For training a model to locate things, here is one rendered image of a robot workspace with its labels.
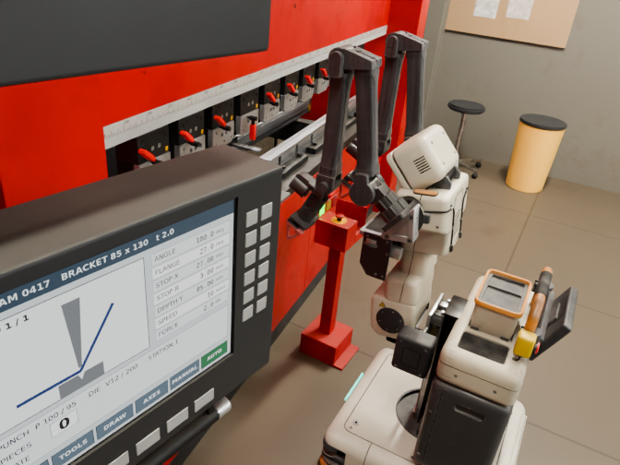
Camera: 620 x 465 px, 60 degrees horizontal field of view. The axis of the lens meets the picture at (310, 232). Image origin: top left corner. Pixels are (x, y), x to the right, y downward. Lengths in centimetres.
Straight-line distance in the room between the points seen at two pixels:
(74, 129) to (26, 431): 63
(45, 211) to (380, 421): 176
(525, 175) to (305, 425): 348
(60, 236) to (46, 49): 18
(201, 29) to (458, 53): 527
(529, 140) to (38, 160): 454
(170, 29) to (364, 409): 185
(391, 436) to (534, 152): 355
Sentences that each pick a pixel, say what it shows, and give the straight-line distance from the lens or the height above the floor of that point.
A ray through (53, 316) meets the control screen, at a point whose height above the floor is 153.
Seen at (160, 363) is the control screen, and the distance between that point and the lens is 73.
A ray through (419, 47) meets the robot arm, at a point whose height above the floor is 159.
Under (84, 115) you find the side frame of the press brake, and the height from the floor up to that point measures 154.
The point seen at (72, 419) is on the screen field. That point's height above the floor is 138.
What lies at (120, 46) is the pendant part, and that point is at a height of 177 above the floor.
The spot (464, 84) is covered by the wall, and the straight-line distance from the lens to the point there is 585.
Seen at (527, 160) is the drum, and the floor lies 30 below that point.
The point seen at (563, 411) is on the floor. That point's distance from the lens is 298.
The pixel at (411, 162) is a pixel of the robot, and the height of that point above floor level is 131.
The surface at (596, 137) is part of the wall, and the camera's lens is 579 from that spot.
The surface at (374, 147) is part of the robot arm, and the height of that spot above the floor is 137.
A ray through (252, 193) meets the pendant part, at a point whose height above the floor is 158.
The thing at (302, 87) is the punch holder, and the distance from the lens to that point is 265.
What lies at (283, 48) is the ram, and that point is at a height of 146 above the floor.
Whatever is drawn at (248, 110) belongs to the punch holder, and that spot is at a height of 126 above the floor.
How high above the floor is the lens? 188
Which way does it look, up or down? 29 degrees down
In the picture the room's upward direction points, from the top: 6 degrees clockwise
